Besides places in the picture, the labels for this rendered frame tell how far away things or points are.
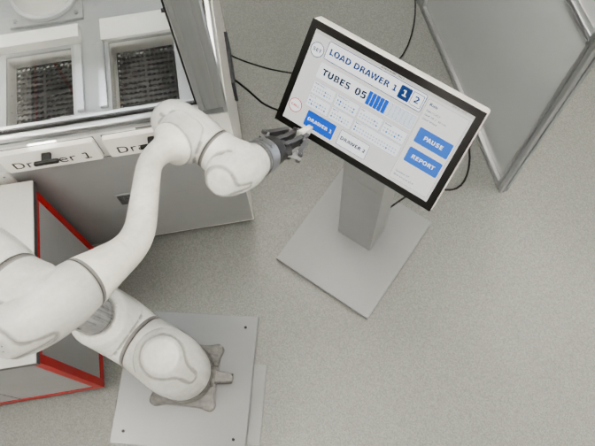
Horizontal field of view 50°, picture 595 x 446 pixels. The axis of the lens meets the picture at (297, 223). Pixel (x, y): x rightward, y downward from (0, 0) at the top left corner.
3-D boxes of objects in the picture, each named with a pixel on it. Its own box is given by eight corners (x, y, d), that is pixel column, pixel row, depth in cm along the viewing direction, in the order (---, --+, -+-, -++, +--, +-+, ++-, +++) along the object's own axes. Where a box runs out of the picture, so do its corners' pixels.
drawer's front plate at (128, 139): (204, 142, 200) (198, 125, 190) (112, 157, 199) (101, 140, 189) (204, 137, 201) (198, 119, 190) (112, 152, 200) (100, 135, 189)
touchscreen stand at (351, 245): (367, 319, 262) (396, 235, 166) (276, 260, 272) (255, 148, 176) (430, 225, 275) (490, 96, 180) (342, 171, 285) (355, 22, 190)
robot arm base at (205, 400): (228, 413, 173) (225, 411, 168) (150, 405, 176) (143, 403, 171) (238, 346, 180) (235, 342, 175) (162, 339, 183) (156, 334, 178)
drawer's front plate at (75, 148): (104, 158, 199) (92, 142, 189) (10, 173, 198) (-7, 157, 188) (104, 153, 200) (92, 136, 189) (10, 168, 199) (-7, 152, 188)
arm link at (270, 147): (244, 134, 150) (258, 128, 155) (232, 166, 155) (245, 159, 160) (276, 155, 148) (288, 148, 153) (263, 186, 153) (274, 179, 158)
